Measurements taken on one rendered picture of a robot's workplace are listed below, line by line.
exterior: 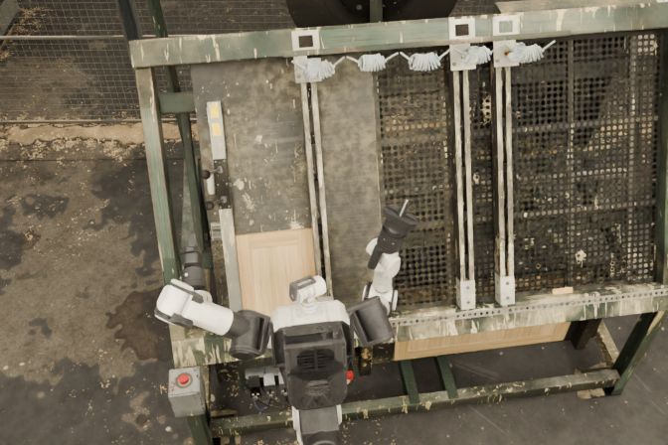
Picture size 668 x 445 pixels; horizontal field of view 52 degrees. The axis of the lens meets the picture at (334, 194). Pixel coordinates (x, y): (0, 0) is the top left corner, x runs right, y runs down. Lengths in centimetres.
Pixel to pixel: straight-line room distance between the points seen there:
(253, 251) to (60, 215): 231
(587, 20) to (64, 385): 312
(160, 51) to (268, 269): 96
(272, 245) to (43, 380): 177
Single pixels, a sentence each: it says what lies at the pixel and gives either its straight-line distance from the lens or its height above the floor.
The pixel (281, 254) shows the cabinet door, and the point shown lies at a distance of 279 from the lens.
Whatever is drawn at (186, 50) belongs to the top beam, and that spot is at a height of 190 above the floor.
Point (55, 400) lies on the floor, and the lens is 400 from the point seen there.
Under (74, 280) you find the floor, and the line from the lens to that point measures 444.
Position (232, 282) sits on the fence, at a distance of 280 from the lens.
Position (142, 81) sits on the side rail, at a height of 179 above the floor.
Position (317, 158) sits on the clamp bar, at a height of 151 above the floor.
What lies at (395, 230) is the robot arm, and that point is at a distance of 235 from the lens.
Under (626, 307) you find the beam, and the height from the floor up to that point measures 84.
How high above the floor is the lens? 328
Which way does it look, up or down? 45 degrees down
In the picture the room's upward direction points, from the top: straight up
